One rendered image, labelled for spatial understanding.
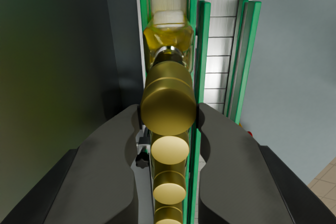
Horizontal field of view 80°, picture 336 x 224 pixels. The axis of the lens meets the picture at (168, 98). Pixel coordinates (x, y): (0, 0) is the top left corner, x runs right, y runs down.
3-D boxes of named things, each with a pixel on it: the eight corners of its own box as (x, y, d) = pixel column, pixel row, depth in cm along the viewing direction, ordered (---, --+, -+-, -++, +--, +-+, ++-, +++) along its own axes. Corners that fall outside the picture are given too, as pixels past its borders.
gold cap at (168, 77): (143, 61, 15) (134, 87, 11) (192, 60, 15) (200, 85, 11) (147, 103, 16) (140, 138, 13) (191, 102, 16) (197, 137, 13)
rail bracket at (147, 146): (125, 117, 50) (112, 156, 38) (153, 116, 50) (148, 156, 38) (127, 130, 52) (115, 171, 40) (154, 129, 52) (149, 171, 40)
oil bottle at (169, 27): (154, 10, 38) (138, 32, 19) (184, 9, 38) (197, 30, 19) (155, 40, 41) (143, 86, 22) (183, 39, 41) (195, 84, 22)
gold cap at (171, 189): (153, 150, 23) (150, 182, 19) (184, 149, 23) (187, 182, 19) (155, 172, 25) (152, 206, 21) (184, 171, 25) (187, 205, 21)
